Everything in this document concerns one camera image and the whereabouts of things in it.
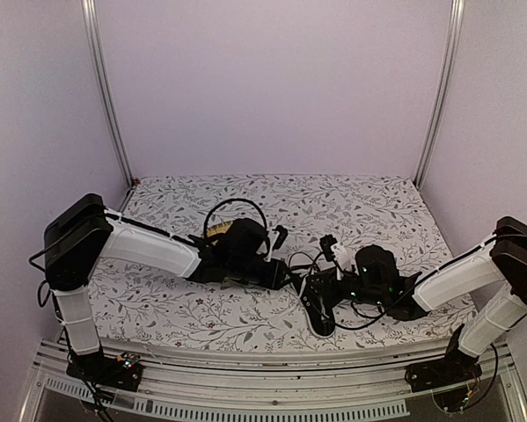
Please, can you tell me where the aluminium frame post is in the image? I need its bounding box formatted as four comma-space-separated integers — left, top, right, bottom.
81, 0, 134, 188
414, 0, 465, 191

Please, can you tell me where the left black camera cable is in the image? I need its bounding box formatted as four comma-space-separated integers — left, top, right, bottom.
201, 198, 271, 247

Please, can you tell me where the black white canvas sneaker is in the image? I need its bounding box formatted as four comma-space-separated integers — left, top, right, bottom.
297, 276, 335, 339

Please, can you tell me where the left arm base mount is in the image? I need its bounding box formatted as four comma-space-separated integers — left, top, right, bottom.
66, 352, 143, 392

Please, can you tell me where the front aluminium rail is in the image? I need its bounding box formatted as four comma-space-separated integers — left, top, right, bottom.
18, 340, 527, 422

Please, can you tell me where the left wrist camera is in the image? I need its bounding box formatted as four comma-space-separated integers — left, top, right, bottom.
264, 225, 288, 262

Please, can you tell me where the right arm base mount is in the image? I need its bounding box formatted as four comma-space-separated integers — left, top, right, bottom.
405, 352, 482, 392

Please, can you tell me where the woven bamboo tray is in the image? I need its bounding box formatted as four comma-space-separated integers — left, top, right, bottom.
203, 221, 233, 243

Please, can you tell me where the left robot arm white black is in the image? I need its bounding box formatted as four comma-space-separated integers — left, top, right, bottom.
28, 193, 291, 382

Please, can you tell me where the right aluminium frame post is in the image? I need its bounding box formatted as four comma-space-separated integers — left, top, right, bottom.
414, 0, 465, 191

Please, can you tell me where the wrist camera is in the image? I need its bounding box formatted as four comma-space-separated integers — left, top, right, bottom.
264, 225, 288, 262
319, 235, 352, 281

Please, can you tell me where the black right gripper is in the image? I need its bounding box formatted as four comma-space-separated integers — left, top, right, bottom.
306, 266, 387, 309

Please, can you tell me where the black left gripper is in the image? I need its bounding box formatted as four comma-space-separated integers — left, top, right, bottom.
228, 257, 296, 291

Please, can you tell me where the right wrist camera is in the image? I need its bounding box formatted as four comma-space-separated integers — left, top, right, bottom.
319, 235, 352, 281

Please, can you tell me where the left aluminium frame post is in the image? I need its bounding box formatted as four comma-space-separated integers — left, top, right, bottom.
81, 0, 134, 188

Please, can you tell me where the black camera cable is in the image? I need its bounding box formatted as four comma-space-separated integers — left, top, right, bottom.
201, 198, 271, 247
287, 250, 409, 331

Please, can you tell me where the right black camera cable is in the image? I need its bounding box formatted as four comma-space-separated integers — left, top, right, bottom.
287, 250, 409, 331

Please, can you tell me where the floral patterned table mat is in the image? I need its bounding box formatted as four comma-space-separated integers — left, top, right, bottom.
89, 175, 476, 353

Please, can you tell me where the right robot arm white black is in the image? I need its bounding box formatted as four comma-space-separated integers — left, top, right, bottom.
296, 216, 527, 383

